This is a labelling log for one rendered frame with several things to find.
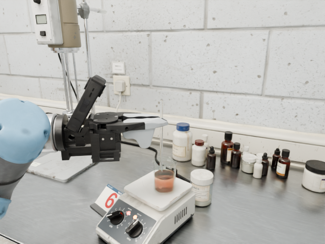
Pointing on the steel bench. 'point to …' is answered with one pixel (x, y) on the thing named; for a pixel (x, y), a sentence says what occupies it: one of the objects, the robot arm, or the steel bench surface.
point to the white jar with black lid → (314, 175)
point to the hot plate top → (156, 200)
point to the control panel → (120, 234)
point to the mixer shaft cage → (68, 84)
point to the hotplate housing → (171, 214)
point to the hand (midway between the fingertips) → (161, 119)
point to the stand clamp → (84, 12)
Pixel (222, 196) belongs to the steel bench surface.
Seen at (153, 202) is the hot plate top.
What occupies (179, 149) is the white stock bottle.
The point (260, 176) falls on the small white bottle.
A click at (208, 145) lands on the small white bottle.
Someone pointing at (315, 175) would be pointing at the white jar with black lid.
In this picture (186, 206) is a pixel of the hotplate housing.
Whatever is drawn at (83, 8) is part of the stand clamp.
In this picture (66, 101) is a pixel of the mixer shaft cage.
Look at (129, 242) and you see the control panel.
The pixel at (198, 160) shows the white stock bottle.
